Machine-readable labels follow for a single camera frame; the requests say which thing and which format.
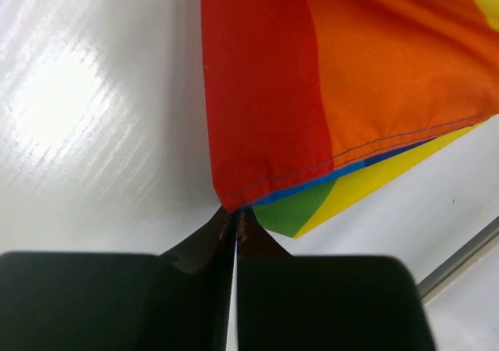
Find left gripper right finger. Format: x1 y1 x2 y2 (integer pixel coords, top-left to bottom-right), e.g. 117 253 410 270
237 211 429 350

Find aluminium table edge rail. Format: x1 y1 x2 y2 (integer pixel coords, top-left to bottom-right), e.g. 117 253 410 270
417 218 498 300

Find rainbow striped shorts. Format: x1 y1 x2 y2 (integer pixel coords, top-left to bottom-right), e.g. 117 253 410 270
200 0 498 237

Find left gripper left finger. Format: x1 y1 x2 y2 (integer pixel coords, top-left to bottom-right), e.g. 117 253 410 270
1 210 234 350

